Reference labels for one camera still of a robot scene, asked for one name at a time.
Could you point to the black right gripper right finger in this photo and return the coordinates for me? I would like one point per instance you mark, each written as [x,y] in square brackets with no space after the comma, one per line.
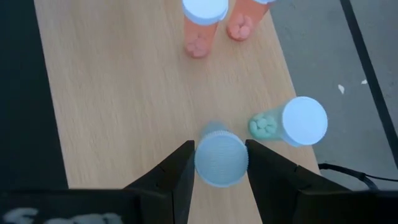
[280,186]

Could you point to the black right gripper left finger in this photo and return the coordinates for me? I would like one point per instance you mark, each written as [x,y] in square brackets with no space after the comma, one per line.
[174,174]

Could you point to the blue pill bottle white cap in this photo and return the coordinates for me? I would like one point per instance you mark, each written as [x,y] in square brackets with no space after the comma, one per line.
[221,158]

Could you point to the green pill bottle white cap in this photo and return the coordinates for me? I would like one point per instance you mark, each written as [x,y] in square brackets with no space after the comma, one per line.
[304,121]

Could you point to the red pill bottle white cap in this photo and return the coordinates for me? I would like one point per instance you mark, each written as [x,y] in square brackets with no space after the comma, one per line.
[242,28]
[199,40]

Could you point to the white paper scrap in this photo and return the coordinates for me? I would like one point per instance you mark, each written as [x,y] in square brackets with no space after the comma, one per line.
[364,81]
[341,89]

